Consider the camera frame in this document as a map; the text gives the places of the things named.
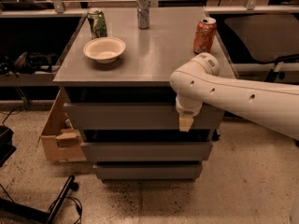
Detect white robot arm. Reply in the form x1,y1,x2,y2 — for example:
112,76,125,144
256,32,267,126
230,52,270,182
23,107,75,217
170,54,299,224

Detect silver soda can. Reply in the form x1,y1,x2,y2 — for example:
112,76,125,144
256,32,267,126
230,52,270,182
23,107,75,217
136,0,150,29

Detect cardboard box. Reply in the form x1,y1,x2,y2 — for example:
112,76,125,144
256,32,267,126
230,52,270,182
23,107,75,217
40,92,86,161

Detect white paper bowl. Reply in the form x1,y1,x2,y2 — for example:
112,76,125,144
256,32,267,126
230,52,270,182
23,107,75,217
83,37,126,64

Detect grey drawer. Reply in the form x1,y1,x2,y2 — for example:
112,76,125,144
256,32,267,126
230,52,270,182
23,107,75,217
63,102,228,131
93,163,203,180
81,142,212,161

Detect black chair base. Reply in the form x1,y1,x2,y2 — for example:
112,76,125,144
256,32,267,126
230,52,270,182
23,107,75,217
0,175,82,224

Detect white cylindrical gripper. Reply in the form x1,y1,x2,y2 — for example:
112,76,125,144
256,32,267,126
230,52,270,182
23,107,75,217
176,95,203,132

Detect orange soda can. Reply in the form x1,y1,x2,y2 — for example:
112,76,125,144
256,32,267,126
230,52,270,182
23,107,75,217
193,17,217,53

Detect grey middle drawer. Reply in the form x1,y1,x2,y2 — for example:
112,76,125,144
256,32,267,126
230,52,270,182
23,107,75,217
81,142,212,161

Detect black headphones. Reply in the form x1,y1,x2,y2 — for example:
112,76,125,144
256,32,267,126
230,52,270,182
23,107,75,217
0,52,58,76

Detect grey drawer cabinet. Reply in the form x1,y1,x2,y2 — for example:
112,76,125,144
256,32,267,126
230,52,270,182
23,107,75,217
52,6,239,183

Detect black office chair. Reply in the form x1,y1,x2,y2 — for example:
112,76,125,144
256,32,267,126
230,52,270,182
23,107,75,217
224,13,299,82

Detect green soda can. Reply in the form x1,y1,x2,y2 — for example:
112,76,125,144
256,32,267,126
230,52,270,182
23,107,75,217
87,7,107,39

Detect black equipment case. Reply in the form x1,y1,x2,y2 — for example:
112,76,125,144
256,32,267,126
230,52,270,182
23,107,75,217
0,125,16,167

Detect black cable on floor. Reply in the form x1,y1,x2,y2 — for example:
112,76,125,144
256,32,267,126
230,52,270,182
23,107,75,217
46,196,84,224

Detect grey top drawer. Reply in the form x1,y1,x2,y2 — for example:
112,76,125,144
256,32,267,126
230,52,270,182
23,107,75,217
63,102,228,131

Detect grey bottom drawer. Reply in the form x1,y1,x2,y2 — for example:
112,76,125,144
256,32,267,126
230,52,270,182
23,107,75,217
93,163,203,180

